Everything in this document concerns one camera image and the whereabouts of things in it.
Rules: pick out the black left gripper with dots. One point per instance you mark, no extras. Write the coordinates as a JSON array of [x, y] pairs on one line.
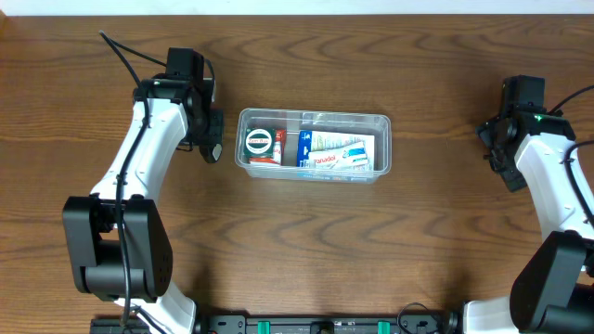
[[213, 128]]

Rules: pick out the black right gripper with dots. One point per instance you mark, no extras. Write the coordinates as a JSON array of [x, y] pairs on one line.
[[502, 158]]

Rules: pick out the dark brown medicine bottle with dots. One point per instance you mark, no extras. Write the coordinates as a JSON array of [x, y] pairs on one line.
[[211, 154]]

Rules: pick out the green Zam-Buk ointment box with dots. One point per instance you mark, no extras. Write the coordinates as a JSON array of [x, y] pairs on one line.
[[259, 142]]

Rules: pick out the red medicine box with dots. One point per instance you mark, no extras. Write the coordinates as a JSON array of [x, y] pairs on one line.
[[276, 160]]

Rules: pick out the white Panadol box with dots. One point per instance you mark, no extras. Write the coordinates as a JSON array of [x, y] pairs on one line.
[[344, 158]]

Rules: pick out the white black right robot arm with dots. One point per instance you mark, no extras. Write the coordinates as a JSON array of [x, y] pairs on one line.
[[536, 148]]

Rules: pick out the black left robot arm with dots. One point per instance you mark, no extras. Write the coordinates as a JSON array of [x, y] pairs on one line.
[[118, 247]]

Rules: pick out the clear plastic container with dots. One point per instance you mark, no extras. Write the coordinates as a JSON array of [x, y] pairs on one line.
[[294, 121]]

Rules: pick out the black mounting rail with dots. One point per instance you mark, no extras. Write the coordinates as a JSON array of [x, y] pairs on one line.
[[414, 322]]

